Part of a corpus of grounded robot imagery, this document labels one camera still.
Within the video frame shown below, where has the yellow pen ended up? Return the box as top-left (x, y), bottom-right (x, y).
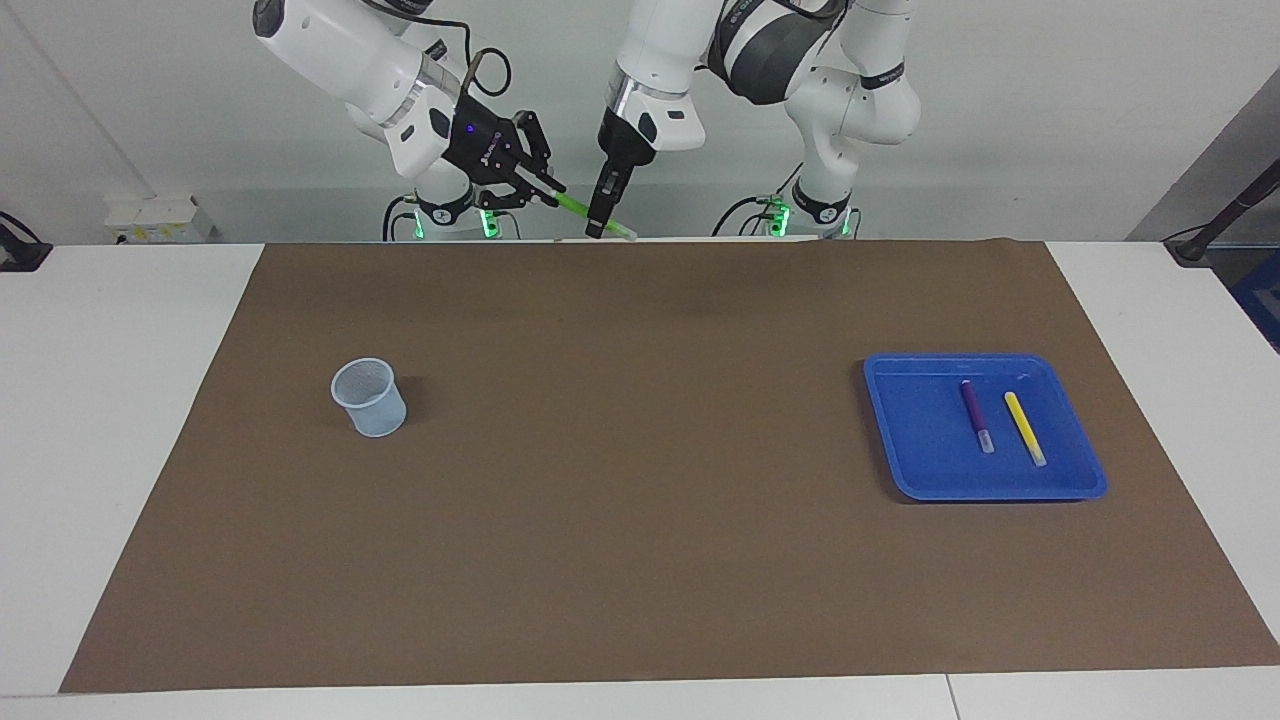
top-left (1004, 391), bottom-right (1048, 467)

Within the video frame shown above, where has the black stand pole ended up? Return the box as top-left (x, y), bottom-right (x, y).
top-left (1165, 160), bottom-right (1280, 266)

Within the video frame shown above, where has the purple pen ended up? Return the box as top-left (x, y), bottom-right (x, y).
top-left (959, 379), bottom-right (996, 454)

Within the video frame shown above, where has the brown table mat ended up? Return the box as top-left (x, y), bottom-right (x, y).
top-left (58, 238), bottom-right (1280, 694)

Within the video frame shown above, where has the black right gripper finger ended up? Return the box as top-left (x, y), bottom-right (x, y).
top-left (477, 172), bottom-right (561, 214)
top-left (510, 109), bottom-right (569, 198)

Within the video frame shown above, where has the black clamp mount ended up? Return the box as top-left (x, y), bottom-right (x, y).
top-left (0, 212), bottom-right (53, 273)

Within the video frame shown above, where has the green pen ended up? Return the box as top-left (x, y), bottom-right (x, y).
top-left (555, 190), bottom-right (638, 244)

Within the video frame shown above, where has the white socket box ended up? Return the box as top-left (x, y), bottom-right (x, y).
top-left (105, 195), bottom-right (216, 244)

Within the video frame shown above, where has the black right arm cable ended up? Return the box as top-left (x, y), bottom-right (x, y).
top-left (355, 0), bottom-right (513, 101)

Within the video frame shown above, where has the clear plastic cup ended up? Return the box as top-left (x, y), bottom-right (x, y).
top-left (330, 358), bottom-right (408, 439)

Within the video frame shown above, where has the blue plastic tray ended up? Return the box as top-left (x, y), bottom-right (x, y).
top-left (862, 352), bottom-right (1109, 503)

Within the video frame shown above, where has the black left base cable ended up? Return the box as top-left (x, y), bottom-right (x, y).
top-left (712, 150), bottom-right (806, 238)

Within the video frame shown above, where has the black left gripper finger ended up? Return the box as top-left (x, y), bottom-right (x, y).
top-left (584, 165), bottom-right (628, 241)

